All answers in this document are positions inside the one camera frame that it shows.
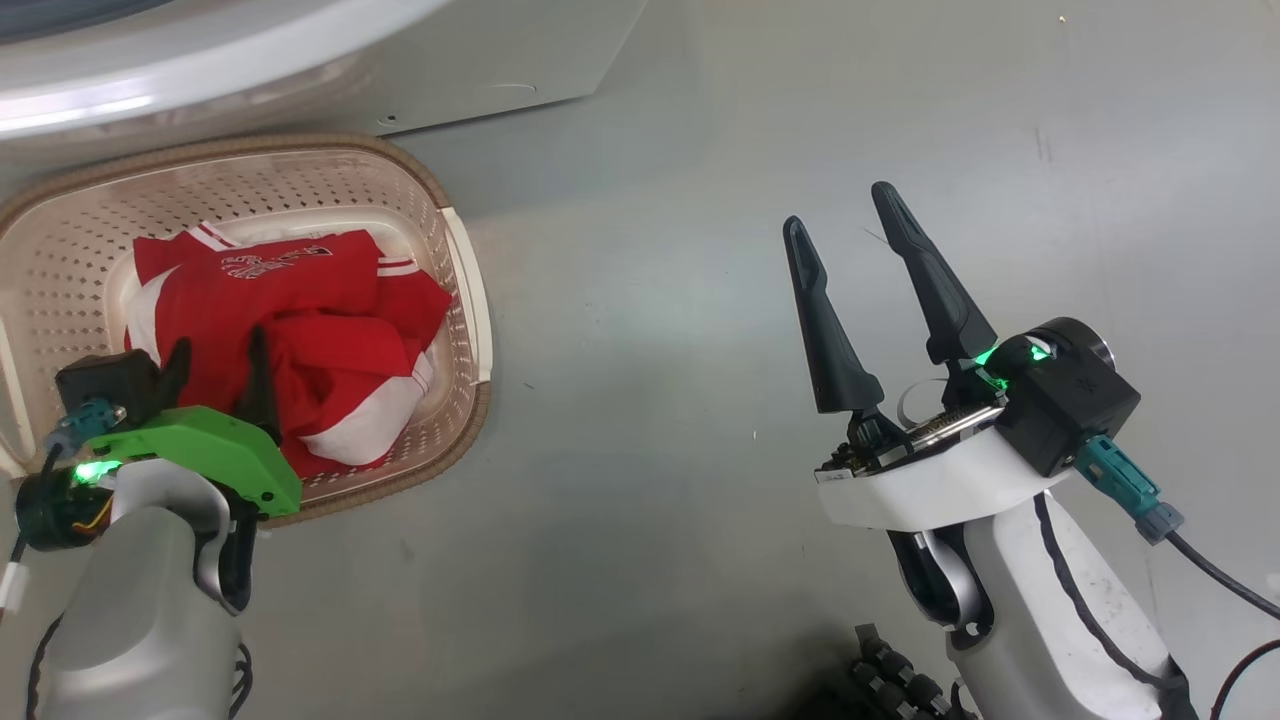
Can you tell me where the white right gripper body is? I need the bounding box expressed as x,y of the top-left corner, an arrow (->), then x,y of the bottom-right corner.
812,378 -> 1076,532

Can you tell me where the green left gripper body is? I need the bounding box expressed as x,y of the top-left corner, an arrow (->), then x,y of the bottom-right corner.
75,404 -> 304,519

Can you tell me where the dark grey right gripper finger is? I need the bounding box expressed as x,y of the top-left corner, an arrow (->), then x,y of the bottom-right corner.
783,216 -> 887,416
871,181 -> 1000,367

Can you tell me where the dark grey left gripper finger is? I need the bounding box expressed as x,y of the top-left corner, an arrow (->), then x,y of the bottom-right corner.
150,338 -> 193,417
235,327 -> 284,446

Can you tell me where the red and white garment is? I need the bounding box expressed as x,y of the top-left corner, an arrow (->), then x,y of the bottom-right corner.
124,221 -> 454,480

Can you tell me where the right gripper black motor cylinder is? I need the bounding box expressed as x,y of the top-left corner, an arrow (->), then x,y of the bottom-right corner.
1035,317 -> 1114,373

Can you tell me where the gripper black motor cylinder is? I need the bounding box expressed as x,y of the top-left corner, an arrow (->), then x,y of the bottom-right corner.
1035,317 -> 1114,373
14,466 -> 111,552

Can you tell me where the left gripper black motor cylinder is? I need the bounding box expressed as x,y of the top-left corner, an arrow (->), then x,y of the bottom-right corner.
14,466 -> 111,552

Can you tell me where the cream perforated laundry basket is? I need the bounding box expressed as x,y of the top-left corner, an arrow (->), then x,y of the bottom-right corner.
0,133 -> 495,529

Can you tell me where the white washing machine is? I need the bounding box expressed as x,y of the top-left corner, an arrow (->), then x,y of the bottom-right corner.
0,0 -> 650,143

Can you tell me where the teal plug left camera cable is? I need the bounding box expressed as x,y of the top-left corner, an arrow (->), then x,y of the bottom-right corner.
0,397 -> 127,621

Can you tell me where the black ribbed hose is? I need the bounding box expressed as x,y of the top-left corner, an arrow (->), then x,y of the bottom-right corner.
849,622 -> 967,720

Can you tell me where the thin red cable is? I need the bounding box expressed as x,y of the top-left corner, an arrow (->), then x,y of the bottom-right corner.
1209,638 -> 1280,720

